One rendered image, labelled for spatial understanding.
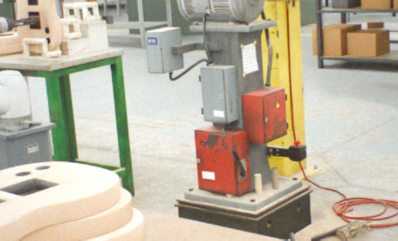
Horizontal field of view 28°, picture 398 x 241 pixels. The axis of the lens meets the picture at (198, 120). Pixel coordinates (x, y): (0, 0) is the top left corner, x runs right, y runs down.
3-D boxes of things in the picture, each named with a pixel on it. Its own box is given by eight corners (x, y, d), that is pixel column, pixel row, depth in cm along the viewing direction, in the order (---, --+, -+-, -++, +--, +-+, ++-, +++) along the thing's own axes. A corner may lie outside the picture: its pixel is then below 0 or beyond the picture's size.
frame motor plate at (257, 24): (277, 26, 393) (277, 17, 392) (249, 32, 375) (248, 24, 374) (218, 25, 415) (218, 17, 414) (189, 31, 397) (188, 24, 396)
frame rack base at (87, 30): (109, 49, 480) (106, 20, 476) (90, 53, 468) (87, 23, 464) (78, 47, 497) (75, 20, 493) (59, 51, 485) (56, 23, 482)
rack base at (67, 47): (91, 53, 469) (89, 36, 467) (69, 57, 457) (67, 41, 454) (59, 51, 486) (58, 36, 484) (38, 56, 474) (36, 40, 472)
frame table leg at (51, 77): (75, 226, 456) (57, 69, 436) (68, 229, 452) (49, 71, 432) (69, 224, 460) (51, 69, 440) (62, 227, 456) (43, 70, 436)
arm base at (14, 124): (14, 133, 381) (13, 121, 380) (-10, 127, 397) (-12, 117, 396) (47, 125, 393) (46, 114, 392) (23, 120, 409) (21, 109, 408)
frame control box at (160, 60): (214, 79, 392) (210, 26, 386) (187, 87, 375) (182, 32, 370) (176, 76, 407) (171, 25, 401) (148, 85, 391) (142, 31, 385)
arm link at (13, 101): (34, 115, 391) (29, 70, 386) (-4, 120, 385) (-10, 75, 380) (29, 110, 406) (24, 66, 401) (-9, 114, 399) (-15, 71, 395)
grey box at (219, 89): (239, 120, 392) (232, 7, 380) (226, 124, 385) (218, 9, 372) (214, 117, 402) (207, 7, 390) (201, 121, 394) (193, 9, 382)
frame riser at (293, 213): (319, 227, 426) (317, 182, 421) (253, 268, 380) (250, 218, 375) (240, 213, 458) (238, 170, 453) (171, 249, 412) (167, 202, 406)
